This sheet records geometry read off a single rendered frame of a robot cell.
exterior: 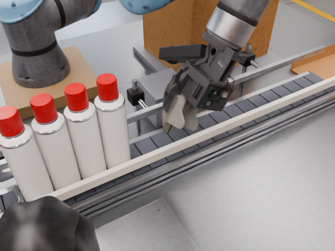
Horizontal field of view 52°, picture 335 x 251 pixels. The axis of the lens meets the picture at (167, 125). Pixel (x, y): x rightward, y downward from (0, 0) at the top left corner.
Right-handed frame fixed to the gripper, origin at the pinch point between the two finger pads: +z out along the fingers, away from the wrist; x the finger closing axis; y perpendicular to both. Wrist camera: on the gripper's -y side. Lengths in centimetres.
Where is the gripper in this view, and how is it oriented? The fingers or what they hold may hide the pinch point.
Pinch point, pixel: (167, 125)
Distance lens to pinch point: 68.7
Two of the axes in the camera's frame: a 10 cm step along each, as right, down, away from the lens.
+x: 7.5, 0.8, 6.6
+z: -4.3, 8.1, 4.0
